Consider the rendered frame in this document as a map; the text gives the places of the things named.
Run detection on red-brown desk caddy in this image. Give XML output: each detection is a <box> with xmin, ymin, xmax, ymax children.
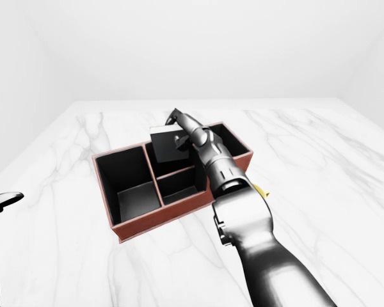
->
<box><xmin>92</xmin><ymin>120</ymin><xmax>254</xmax><ymax>245</ymax></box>

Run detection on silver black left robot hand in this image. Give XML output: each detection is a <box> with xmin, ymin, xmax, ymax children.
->
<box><xmin>0</xmin><ymin>191</ymin><xmax>25</xmax><ymax>219</ymax></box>

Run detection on black book with white pages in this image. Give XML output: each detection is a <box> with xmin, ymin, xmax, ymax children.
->
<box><xmin>149</xmin><ymin>125</ymin><xmax>191</xmax><ymax>164</ymax></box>

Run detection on small yellow object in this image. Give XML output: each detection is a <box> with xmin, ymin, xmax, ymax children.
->
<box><xmin>252</xmin><ymin>184</ymin><xmax>271</xmax><ymax>200</ymax></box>

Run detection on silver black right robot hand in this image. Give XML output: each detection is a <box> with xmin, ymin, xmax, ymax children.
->
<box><xmin>165</xmin><ymin>107</ymin><xmax>248</xmax><ymax>193</ymax></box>

